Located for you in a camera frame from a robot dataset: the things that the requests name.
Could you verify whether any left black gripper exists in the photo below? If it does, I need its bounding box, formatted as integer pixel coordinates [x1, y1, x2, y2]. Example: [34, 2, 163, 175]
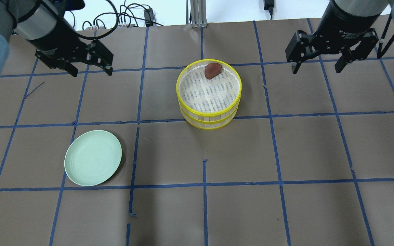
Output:
[28, 18, 114, 77]

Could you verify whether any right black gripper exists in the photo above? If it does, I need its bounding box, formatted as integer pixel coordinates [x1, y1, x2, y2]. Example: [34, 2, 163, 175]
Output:
[285, 2, 382, 74]

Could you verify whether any brown bun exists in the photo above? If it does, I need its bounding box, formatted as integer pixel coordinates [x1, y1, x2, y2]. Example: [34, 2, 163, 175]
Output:
[204, 62, 223, 80]

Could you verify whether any yellow steamer layer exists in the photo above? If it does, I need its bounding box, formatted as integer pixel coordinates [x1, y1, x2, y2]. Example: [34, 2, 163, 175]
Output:
[176, 59, 242, 119]
[180, 103, 239, 130]

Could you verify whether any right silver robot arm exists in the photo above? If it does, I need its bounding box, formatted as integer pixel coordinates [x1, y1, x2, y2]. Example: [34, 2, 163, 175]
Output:
[285, 0, 394, 74]

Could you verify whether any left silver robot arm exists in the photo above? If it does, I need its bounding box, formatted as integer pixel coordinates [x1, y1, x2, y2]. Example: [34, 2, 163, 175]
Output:
[0, 0, 114, 77]

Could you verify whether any black power adapter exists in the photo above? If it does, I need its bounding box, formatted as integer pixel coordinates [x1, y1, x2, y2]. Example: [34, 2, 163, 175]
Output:
[144, 8, 155, 26]

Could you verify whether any light green plate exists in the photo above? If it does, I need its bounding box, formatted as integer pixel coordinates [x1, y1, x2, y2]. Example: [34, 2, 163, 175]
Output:
[64, 130, 122, 187]

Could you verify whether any aluminium frame post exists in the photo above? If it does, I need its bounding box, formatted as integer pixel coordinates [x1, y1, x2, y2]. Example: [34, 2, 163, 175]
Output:
[189, 0, 208, 28]

